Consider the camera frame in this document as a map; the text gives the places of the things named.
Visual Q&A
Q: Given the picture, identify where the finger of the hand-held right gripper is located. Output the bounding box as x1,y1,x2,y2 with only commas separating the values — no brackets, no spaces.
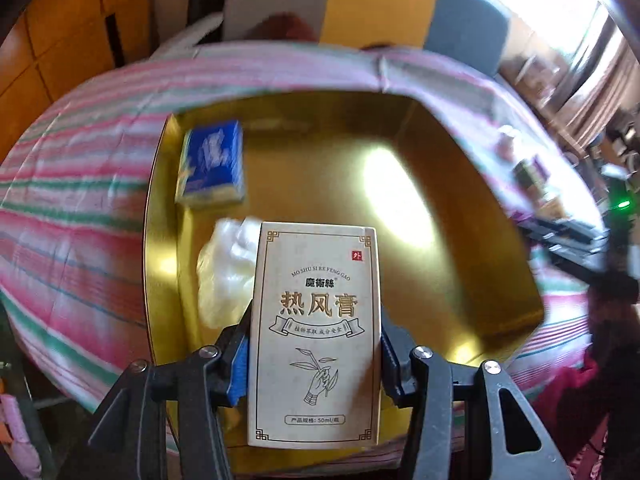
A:
517,217,608,273

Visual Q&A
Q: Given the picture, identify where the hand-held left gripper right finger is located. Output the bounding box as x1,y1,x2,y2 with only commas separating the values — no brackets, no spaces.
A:
381,324,572,480

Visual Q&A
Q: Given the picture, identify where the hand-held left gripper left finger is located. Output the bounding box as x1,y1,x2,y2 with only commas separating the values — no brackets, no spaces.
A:
89,305,252,480

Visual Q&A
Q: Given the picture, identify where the white plastic bag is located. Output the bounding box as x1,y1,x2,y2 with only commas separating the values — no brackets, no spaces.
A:
196,216,262,330

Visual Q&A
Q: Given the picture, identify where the beige ointment box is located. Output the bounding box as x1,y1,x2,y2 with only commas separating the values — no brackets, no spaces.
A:
247,221,385,450

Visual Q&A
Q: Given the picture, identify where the gold metal tray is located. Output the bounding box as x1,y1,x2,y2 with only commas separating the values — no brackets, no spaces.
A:
142,91,546,478

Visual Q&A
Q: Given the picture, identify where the magenta bed cover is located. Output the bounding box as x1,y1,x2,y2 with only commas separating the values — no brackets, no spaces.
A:
530,350,640,480

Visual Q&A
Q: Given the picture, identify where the beige curtain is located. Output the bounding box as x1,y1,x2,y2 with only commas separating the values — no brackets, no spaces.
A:
550,2,637,128

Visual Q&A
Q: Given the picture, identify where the blue tissue pack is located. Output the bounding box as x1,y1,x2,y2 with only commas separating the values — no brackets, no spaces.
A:
174,120,247,208

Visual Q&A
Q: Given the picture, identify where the pink cloth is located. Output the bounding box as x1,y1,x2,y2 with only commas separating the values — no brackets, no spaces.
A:
0,392,43,480

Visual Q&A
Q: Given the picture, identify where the striped bed sheet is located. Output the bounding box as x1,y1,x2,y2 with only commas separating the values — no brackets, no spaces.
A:
0,44,607,463

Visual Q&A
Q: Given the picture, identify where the orange wooden wardrobe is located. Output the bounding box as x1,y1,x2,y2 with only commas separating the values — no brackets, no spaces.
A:
0,0,168,161

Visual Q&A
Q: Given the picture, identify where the white bed frame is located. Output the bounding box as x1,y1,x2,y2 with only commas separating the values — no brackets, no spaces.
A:
150,12,227,61

